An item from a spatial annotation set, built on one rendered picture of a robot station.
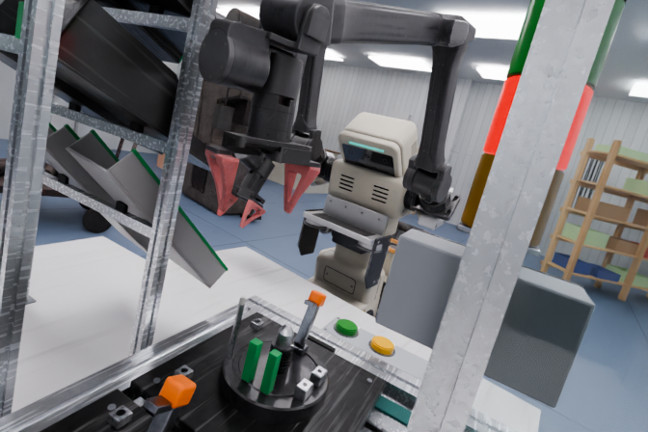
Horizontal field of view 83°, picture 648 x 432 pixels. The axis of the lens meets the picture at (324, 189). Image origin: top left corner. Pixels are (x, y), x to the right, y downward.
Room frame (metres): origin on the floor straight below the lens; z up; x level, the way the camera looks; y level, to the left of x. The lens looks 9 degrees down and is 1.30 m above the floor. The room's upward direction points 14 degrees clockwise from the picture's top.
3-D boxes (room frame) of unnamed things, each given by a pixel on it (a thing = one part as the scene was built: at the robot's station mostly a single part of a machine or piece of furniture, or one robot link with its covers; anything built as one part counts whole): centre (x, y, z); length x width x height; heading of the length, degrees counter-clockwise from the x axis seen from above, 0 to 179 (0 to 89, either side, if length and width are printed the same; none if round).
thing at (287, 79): (0.48, 0.10, 1.35); 0.07 x 0.06 x 0.07; 143
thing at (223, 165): (0.46, 0.11, 1.22); 0.07 x 0.07 x 0.09; 38
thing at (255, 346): (0.40, 0.03, 1.02); 0.01 x 0.01 x 0.05; 65
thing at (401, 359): (0.59, -0.17, 0.93); 0.21 x 0.07 x 0.06; 65
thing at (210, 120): (4.74, 1.24, 1.24); 1.33 x 1.11 x 2.47; 57
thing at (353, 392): (0.43, 0.00, 0.96); 0.24 x 0.24 x 0.02; 65
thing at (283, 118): (0.48, 0.09, 1.29); 0.10 x 0.07 x 0.07; 128
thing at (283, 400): (0.43, 0.00, 0.98); 0.14 x 0.14 x 0.02
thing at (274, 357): (0.39, 0.01, 1.02); 0.01 x 0.01 x 0.05; 65
